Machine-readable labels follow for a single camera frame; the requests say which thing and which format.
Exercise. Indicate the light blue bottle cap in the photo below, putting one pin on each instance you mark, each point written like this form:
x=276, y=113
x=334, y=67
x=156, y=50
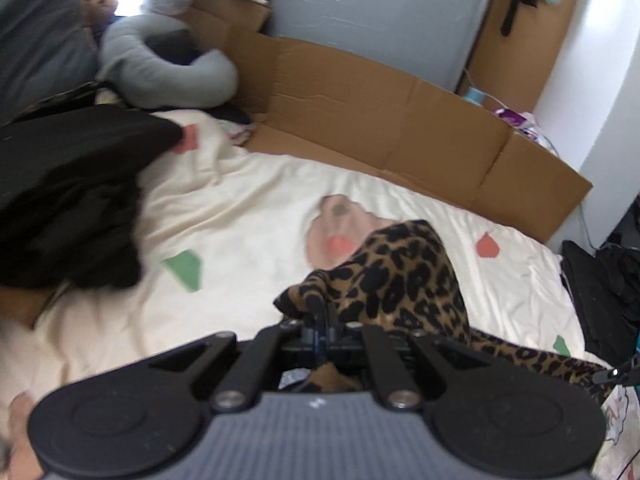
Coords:
x=475, y=96

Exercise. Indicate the brown cardboard sheet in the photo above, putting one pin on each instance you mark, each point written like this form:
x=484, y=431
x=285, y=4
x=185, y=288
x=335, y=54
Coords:
x=328, y=105

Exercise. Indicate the cream cartoon bear bedsheet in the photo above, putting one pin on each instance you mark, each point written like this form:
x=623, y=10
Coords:
x=222, y=231

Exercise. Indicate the dark grey pillow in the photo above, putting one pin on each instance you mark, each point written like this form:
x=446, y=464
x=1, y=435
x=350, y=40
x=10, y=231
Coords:
x=45, y=51

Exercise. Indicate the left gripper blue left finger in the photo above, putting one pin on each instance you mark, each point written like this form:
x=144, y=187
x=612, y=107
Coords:
x=310, y=339

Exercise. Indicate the black clothes pile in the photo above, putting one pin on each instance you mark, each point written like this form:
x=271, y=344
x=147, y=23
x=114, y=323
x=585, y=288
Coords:
x=70, y=196

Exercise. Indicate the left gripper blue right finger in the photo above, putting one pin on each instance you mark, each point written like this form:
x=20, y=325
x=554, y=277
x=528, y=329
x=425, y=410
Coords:
x=335, y=334

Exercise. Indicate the grey neck pillow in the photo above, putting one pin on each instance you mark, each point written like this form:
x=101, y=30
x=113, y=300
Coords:
x=147, y=80

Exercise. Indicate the black garment at bedside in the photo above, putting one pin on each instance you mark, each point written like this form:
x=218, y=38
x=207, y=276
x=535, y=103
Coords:
x=604, y=288

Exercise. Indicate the person's left hand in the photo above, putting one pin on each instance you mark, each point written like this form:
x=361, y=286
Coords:
x=23, y=463

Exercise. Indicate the leopard print garment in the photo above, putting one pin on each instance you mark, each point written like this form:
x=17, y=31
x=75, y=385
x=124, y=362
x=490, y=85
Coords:
x=401, y=279

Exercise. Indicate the brown teddy bear toy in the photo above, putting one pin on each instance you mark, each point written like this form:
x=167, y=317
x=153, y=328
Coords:
x=99, y=12

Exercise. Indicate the grey upright mattress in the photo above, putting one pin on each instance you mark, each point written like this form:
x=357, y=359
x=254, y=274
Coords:
x=429, y=39

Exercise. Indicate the purple white plastic bag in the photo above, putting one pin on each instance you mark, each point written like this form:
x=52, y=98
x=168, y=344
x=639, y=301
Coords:
x=521, y=121

